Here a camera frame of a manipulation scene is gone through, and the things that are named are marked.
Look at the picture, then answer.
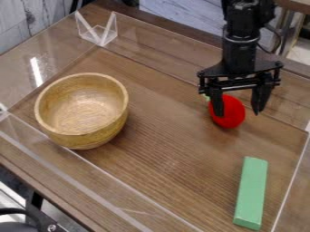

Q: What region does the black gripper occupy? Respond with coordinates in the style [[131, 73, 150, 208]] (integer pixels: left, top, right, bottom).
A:
[[198, 61, 284, 117]]

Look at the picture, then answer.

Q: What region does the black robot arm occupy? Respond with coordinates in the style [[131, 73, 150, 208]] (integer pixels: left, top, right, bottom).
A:
[[198, 0, 284, 117]]

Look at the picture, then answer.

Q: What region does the green rectangular block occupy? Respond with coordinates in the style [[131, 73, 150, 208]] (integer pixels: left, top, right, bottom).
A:
[[233, 157, 269, 231]]

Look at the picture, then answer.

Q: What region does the wooden bowl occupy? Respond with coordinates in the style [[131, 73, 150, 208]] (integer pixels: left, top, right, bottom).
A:
[[34, 72, 129, 150]]

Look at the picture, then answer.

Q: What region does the clear acrylic corner bracket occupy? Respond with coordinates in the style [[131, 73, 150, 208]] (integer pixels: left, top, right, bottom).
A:
[[74, 12, 118, 47]]

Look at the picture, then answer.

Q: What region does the clear acrylic tray wall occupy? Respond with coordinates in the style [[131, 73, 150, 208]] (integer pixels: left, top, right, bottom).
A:
[[0, 111, 202, 232]]

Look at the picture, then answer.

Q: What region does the black cable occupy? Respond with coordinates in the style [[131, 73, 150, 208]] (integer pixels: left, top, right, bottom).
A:
[[0, 205, 71, 232]]

